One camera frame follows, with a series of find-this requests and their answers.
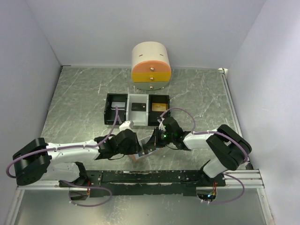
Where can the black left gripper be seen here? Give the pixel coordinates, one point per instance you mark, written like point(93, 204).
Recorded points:
point(136, 147)

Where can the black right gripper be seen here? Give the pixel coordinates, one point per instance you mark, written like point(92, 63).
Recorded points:
point(154, 141)

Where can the orange leather card holder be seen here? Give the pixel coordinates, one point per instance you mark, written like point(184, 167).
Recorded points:
point(137, 157)

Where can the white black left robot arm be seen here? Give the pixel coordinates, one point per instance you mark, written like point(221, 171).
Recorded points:
point(39, 160)

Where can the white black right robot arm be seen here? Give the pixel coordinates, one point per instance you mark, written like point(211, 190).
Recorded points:
point(229, 148)

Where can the gold card in tray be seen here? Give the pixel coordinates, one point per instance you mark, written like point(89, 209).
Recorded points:
point(159, 107)

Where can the black card in tray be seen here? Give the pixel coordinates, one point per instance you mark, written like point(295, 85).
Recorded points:
point(138, 107)

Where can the white card in tray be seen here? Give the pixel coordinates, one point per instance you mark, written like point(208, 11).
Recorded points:
point(119, 105)

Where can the three-compartment black white tray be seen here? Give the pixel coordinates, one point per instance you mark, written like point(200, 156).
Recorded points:
point(147, 118)

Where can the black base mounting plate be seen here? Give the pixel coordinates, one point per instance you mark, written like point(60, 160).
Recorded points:
point(161, 182)

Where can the round cream drawer cabinet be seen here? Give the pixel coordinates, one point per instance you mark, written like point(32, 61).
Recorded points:
point(151, 68)

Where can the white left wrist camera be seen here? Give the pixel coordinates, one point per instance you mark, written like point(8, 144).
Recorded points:
point(126, 125)

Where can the aluminium rail front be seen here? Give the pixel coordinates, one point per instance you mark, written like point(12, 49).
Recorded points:
point(249, 178)

